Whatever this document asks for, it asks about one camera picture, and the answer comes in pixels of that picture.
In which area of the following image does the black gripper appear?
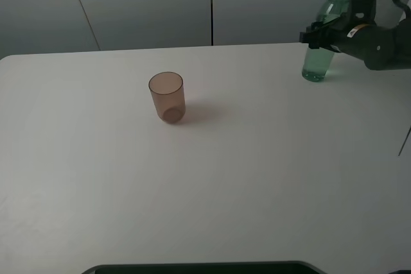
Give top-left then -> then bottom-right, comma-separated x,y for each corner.
299,19 -> 410,71

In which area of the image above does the green translucent water bottle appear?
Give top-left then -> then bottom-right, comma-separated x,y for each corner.
302,0 -> 349,82

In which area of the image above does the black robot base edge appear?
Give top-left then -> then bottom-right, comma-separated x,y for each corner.
85,261 -> 323,274

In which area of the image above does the pink translucent plastic cup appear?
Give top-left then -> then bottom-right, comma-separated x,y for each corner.
148,72 -> 186,124

